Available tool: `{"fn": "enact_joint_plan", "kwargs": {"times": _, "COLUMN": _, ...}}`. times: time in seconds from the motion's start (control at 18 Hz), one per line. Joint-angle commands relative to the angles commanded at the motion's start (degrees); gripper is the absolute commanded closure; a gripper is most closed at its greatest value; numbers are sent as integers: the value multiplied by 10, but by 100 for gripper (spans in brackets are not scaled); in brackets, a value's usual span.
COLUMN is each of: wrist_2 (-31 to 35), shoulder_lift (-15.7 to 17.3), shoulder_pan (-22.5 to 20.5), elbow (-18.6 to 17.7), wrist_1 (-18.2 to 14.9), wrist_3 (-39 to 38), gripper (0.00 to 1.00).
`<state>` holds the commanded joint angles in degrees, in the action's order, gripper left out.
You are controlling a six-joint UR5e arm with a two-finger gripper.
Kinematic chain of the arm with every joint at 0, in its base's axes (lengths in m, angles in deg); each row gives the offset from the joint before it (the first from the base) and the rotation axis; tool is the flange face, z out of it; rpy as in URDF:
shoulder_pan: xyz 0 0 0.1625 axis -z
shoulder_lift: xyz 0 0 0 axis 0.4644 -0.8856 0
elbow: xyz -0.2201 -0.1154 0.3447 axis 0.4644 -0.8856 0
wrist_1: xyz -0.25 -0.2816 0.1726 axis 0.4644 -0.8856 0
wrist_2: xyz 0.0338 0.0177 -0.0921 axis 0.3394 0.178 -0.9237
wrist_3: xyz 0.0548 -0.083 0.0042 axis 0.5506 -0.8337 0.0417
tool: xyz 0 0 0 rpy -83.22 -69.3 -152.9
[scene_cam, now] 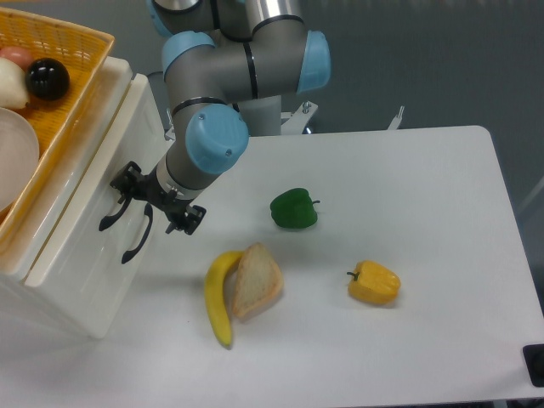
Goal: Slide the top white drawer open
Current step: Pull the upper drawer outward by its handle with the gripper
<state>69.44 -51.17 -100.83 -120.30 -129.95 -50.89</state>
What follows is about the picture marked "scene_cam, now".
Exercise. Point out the red apple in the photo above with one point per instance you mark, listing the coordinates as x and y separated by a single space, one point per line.
20 56

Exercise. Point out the black ball fruit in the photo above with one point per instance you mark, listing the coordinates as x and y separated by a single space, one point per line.
47 79

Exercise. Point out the white bowl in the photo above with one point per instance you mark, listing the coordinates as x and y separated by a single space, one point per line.
19 156

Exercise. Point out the green bell pepper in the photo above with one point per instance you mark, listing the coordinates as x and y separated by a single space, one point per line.
294 210

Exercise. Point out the bread slice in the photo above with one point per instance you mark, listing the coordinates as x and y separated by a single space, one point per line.
259 281

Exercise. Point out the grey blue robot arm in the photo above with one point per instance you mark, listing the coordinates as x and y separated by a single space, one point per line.
216 55

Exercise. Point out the yellow banana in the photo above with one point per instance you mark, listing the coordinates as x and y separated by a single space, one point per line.
217 313

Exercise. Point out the white table clamp bracket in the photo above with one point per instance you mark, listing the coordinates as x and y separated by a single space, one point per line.
396 120

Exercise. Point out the yellow bell pepper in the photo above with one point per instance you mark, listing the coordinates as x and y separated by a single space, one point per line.
373 283

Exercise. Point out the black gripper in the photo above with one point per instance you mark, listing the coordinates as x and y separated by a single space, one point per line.
132 184

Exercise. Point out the black corner object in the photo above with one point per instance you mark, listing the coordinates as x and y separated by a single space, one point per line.
534 360

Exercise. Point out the yellow woven basket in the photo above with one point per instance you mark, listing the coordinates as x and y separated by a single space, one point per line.
82 51

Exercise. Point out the white drawer cabinet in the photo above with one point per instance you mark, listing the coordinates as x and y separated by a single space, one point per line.
49 306

